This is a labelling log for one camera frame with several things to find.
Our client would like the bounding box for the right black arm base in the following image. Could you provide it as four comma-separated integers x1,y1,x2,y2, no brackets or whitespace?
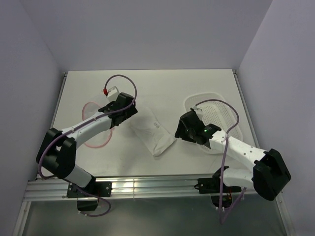
194,177,232,208

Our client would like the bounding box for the white bra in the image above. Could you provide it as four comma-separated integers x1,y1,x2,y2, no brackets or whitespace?
129,105,175,157

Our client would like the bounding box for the white perforated plastic basket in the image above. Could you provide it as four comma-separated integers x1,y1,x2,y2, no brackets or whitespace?
183,92,244,154

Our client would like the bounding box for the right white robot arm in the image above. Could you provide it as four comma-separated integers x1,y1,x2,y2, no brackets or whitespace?
175,109,291,201

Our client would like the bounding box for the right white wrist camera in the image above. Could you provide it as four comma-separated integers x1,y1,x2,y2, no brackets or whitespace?
190,106,204,120

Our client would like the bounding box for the white mesh laundry bag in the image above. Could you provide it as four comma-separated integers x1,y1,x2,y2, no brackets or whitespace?
81,92,115,148

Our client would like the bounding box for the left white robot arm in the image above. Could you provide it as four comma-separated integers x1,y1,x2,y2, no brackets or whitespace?
36,92,137,196

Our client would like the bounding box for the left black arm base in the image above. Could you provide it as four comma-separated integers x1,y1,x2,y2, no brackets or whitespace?
66,181,112,217

